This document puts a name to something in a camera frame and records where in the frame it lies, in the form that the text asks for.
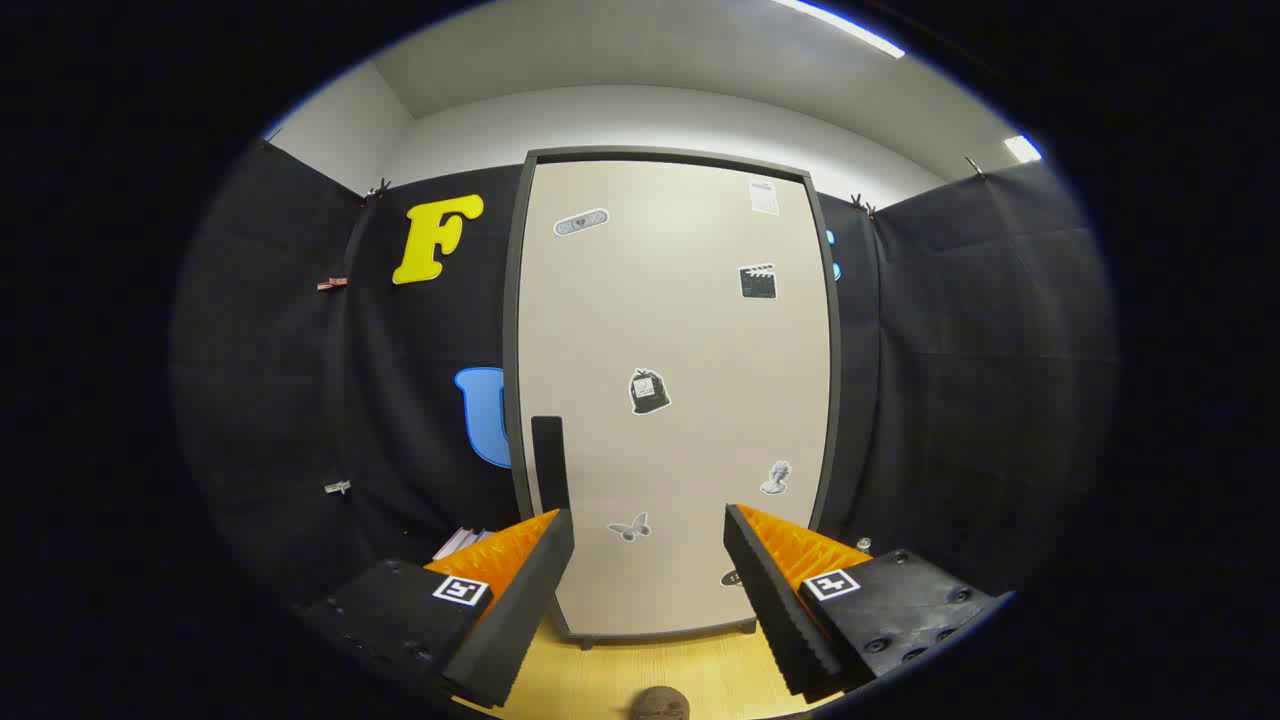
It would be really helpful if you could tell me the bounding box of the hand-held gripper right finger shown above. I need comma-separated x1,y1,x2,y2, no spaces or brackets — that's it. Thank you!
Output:
723,503,1011,701

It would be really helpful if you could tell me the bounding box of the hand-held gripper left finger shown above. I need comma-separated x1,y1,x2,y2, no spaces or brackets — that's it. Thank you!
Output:
295,508,576,709

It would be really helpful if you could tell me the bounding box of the brown fuzzy shoe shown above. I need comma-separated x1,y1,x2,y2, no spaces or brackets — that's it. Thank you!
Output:
633,686,691,720

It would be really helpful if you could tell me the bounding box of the beige shoe cabinet door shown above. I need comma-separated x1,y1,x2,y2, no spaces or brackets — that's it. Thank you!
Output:
517,160,832,637

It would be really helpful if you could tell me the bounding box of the grey shoe cabinet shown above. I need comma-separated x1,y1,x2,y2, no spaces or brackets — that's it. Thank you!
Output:
503,147,842,651

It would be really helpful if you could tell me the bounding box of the black backdrop cloth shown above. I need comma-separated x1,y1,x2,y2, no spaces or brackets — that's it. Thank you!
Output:
175,140,1116,621

